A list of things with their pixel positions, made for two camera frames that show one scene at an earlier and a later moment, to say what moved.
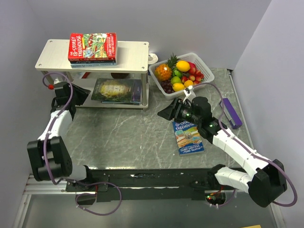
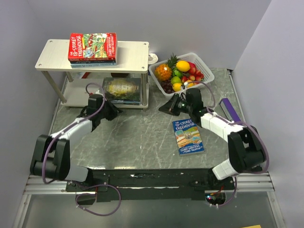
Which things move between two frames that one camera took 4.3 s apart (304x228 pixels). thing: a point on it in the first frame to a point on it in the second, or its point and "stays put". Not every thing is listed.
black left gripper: [83, 93] to [114, 110]
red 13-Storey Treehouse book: [93, 46] stays put
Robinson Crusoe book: [137, 90] to [126, 101]
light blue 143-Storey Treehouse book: [92, 65] stays put
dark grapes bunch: [167, 86] stays put
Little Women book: [92, 61] stays put
